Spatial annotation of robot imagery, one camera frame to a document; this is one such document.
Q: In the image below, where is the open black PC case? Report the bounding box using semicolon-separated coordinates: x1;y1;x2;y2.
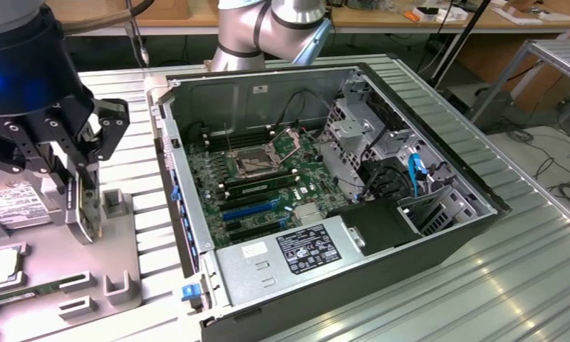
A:
144;62;512;342

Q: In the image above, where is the thin black floor cable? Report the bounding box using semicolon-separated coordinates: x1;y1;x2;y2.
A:
505;128;570;181

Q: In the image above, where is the silver hard disk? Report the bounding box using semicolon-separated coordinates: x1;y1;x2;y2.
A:
0;165;53;229

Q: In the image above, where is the black RAM slot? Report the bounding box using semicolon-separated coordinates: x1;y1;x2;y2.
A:
221;168;297;187
201;125;273;138
204;130;272;142
224;175;298;193
224;172;297;190
208;138;269;150
205;133;270;146

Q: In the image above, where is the black floor box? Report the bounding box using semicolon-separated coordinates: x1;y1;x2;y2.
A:
444;85;514;122

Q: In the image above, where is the brown wooden cabinet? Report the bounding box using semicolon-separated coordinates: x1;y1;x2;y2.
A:
456;33;570;111

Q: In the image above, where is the silver perforated disk cage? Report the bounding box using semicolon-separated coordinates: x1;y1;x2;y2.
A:
318;96;413;204

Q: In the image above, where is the metal socket cover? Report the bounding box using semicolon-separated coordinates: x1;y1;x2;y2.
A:
264;127;310;168

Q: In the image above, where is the orange and black box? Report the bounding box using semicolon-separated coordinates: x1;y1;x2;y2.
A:
405;6;440;23

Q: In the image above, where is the silver slotted disk bay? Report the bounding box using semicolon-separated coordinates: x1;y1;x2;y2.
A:
396;185;498;238

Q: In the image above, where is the black wire loop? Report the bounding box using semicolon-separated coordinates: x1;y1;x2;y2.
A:
282;88;325;133

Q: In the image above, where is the black expansion slot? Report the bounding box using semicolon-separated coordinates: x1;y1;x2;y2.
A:
217;195;273;212
224;217;286;234
226;227;286;245

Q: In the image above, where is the wooden workbench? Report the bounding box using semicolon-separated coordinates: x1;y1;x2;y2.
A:
41;0;570;76

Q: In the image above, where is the thick wrist camera cable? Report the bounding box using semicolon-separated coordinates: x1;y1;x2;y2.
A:
61;0;154;36

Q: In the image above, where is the grey parts rack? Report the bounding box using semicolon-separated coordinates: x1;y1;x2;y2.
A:
0;172;144;342

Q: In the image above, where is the silver chipset heatsink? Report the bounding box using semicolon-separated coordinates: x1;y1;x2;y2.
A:
292;204;326;224

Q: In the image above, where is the green motherboard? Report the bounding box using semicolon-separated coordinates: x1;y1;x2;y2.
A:
184;126;350;250

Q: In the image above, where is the CPU socket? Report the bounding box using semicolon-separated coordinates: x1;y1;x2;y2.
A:
232;147;280;179

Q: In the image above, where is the black plastic shroud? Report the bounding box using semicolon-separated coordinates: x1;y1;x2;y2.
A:
326;197;424;257

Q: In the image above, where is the metal slat side table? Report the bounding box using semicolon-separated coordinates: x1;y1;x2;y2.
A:
469;38;570;125

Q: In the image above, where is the blue wire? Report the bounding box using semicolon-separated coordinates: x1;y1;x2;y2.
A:
408;152;432;199

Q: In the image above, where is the black slanted pole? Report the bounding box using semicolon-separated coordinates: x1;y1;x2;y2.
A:
429;0;493;85

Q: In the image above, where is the green RAM stick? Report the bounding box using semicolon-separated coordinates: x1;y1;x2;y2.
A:
226;177;300;199
0;276;84;307

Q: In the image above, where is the thin hanging cable with plug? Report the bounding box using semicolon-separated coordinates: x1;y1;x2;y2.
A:
125;0;152;68

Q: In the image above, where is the silver power supply unit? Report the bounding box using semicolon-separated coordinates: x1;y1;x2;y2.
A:
213;213;366;309

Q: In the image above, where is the small white box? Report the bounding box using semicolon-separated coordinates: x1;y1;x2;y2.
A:
436;9;470;21

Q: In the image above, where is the Nvidia Quadro graphics card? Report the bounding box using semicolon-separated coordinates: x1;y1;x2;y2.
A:
74;119;101;239

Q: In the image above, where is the blue case latch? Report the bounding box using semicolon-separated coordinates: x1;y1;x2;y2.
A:
180;283;204;304

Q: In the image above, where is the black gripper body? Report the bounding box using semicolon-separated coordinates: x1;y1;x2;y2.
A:
0;6;97;124

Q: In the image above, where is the black wire bundle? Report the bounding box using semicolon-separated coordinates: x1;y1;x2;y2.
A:
358;160;413;206

